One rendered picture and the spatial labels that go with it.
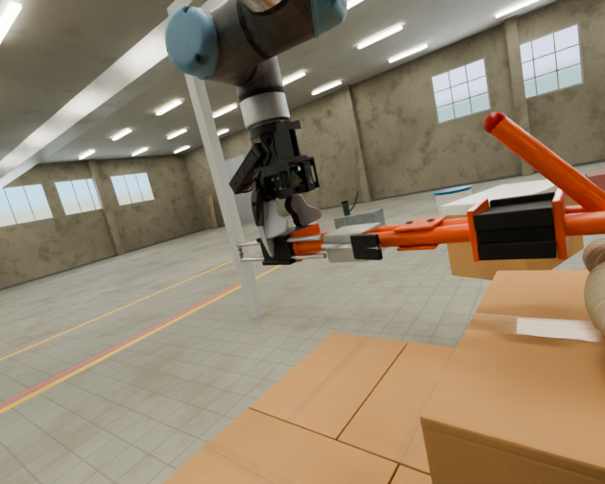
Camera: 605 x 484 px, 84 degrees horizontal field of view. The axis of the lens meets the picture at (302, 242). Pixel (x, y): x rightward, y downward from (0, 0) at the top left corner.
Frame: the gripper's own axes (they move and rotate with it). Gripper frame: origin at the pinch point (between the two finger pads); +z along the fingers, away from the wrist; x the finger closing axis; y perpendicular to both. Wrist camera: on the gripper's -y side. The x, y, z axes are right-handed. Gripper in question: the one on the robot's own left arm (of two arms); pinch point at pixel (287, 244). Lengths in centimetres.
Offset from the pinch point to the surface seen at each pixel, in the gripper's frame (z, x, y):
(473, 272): 56, 139, -5
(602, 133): 50, 1277, 98
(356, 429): 66, 28, -16
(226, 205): -3, 179, -241
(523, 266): 50, 131, 19
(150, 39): -263, 279, -443
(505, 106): -95, 1263, -126
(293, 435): 66, 17, -33
